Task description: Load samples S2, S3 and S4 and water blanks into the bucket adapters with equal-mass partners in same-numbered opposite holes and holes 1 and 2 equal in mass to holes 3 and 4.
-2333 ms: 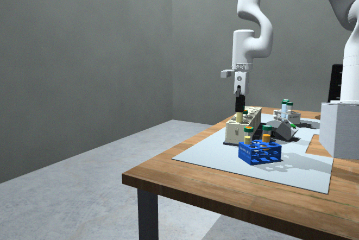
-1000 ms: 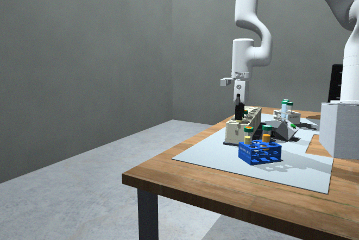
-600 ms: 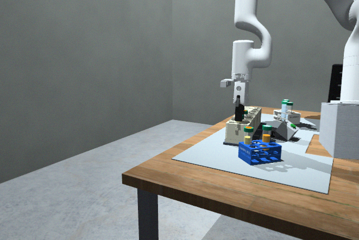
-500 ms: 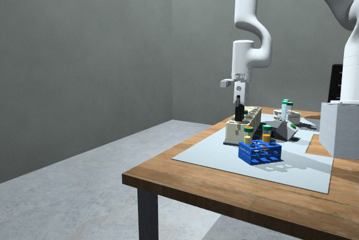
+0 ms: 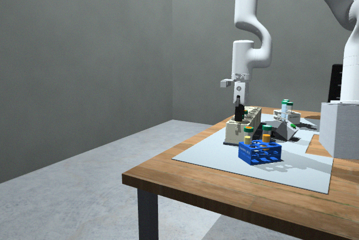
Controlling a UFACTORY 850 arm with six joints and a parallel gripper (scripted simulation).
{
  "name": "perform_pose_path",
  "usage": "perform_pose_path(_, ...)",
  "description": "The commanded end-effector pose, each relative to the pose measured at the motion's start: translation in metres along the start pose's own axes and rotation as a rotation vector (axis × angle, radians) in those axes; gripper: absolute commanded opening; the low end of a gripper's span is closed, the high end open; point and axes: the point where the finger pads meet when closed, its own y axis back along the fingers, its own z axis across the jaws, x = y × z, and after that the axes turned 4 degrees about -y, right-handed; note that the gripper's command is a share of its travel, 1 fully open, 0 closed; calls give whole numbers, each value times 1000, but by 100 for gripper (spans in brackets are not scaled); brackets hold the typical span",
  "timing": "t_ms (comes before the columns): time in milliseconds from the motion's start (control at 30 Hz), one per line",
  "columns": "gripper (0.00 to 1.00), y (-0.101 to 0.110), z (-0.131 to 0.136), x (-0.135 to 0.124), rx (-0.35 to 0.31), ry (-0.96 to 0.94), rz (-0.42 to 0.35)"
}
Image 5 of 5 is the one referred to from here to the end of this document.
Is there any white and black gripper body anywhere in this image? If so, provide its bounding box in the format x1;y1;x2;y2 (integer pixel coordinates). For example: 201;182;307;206
233;80;250;106

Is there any blue tube rack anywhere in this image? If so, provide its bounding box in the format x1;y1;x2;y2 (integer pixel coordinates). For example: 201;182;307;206
238;140;281;165

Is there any grey table surface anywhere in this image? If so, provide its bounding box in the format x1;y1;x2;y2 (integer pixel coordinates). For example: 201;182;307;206
171;118;333;194

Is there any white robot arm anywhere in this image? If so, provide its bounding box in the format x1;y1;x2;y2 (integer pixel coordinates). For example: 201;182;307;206
221;0;359;104

